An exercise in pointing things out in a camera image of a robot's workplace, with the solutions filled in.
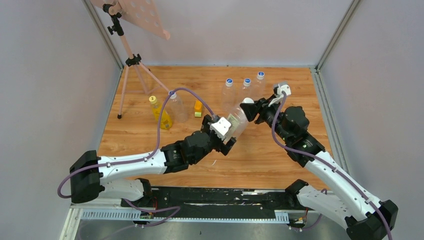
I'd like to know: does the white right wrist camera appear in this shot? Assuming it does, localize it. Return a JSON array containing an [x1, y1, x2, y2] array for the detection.
[[268, 81, 292, 107]]

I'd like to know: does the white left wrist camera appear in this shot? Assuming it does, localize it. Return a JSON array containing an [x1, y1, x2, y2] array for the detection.
[[210, 117, 232, 141]]

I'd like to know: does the clear capped bottle left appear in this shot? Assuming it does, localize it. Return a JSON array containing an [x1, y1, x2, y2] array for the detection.
[[221, 78, 236, 112]]

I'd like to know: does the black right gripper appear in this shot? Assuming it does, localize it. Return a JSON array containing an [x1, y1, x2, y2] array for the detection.
[[240, 95, 290, 143]]

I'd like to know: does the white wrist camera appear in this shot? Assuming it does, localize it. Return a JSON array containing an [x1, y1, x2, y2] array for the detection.
[[210, 117, 232, 141], [268, 81, 292, 107]]

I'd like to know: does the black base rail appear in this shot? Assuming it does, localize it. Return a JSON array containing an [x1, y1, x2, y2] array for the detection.
[[81, 186, 310, 224]]

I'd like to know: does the white bottle cap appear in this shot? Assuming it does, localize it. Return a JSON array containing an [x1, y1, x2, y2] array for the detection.
[[242, 97, 255, 104]]

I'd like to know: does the clear capped bottle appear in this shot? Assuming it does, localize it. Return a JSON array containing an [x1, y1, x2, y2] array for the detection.
[[237, 78, 252, 102], [221, 78, 236, 112], [251, 71, 266, 100]]

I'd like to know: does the clear capped bottle middle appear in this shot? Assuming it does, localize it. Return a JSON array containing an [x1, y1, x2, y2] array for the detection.
[[237, 78, 252, 102]]

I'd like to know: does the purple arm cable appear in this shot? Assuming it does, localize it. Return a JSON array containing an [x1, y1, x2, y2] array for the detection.
[[57, 87, 220, 200], [270, 92, 394, 240]]

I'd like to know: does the blue Pocari Sweat cap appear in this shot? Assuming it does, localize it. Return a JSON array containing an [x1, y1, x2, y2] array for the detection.
[[169, 91, 177, 99]]

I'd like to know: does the large pineapple juice bottle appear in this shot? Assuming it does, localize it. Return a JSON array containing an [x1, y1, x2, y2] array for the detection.
[[224, 102, 249, 144]]

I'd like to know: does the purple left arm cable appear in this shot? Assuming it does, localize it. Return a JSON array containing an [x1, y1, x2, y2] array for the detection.
[[57, 87, 220, 200]]

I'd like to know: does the pink music stand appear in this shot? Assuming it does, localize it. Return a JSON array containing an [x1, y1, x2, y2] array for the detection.
[[89, 0, 176, 120]]

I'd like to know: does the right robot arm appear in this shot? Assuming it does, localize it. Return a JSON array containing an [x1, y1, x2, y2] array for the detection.
[[240, 97, 399, 240]]

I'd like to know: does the yellow bottle cap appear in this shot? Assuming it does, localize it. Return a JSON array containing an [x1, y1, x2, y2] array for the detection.
[[148, 95, 157, 104]]

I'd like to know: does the yellow label juice bottle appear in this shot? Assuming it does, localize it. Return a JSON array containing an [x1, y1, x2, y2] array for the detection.
[[149, 96, 173, 130]]

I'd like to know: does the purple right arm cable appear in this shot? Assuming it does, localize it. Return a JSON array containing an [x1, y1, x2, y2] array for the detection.
[[270, 92, 394, 240]]

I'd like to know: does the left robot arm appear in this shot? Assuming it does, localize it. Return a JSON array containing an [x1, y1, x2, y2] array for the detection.
[[69, 115, 236, 207]]

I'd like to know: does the yellow green toy block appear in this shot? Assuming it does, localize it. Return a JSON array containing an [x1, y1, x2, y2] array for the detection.
[[194, 100, 204, 118]]

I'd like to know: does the clear capped bottle right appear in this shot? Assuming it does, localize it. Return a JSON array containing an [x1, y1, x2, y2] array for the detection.
[[251, 71, 266, 100]]

